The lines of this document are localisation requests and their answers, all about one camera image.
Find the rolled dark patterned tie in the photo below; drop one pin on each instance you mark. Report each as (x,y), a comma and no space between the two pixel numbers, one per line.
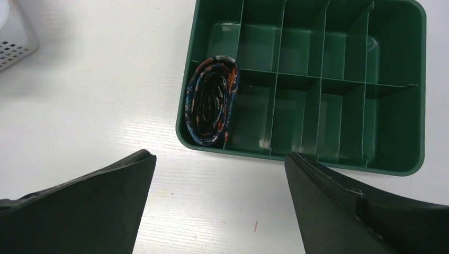
(210,96)

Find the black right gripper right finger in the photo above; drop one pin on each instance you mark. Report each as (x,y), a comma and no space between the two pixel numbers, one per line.
(339,214)

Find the white plastic basket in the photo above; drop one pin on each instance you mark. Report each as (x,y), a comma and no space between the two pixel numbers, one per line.
(18,37)

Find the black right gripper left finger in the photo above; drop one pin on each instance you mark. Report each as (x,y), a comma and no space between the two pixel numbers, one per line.
(99,212)

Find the green divided plastic tray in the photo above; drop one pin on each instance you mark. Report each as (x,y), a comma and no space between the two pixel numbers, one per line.
(341,82)

